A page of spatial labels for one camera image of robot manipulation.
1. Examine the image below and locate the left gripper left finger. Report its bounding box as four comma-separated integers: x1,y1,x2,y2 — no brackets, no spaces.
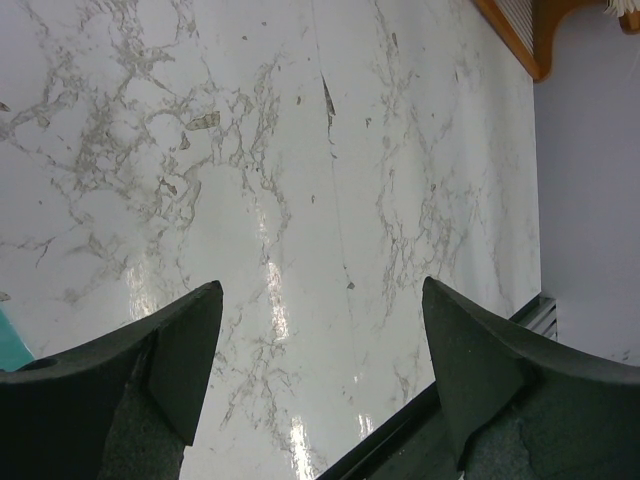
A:
1,281,223,479

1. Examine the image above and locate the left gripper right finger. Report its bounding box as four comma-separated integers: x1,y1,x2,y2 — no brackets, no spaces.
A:
422,277,639,479

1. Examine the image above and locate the teal plastic file folder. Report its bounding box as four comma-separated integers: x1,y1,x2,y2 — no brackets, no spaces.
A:
0,311,34,372

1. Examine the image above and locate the orange wooden tiered rack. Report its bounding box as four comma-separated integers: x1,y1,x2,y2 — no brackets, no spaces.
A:
474,0,639,83

